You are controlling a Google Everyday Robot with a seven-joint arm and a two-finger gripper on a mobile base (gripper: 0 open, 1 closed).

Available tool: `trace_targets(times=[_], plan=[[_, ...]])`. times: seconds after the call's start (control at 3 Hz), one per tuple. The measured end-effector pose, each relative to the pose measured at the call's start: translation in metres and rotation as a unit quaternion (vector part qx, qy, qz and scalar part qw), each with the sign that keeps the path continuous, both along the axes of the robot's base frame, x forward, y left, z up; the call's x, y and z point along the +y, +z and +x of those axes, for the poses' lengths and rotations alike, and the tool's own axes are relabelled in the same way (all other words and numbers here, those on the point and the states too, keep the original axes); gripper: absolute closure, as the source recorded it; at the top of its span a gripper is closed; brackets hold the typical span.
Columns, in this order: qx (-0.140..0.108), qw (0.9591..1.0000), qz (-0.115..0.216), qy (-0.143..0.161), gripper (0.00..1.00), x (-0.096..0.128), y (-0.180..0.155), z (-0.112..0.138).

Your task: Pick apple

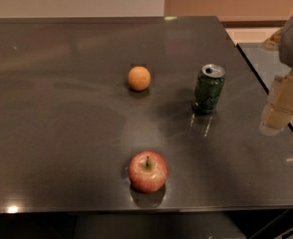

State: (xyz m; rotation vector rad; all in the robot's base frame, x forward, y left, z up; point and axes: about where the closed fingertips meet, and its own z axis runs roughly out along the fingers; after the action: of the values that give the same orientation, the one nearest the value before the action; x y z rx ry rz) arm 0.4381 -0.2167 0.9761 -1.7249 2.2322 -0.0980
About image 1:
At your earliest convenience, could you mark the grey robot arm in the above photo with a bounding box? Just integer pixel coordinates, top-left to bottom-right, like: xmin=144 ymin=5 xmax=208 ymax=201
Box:
xmin=259 ymin=15 xmax=293 ymax=135

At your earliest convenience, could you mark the orange fruit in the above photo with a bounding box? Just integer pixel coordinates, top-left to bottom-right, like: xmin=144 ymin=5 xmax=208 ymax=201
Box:
xmin=128 ymin=66 xmax=150 ymax=92

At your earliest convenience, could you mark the grey side table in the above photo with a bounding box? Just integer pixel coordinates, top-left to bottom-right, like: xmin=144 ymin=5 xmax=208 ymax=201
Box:
xmin=237 ymin=43 xmax=293 ymax=132

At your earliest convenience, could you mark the red apple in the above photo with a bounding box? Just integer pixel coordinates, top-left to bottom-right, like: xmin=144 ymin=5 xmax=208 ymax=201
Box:
xmin=128 ymin=151 xmax=168 ymax=193

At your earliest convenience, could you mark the green soda can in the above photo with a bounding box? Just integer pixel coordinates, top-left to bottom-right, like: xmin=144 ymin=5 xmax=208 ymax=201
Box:
xmin=193 ymin=64 xmax=225 ymax=115

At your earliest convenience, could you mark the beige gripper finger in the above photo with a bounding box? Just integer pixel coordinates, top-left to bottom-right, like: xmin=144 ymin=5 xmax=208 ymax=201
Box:
xmin=259 ymin=69 xmax=293 ymax=135

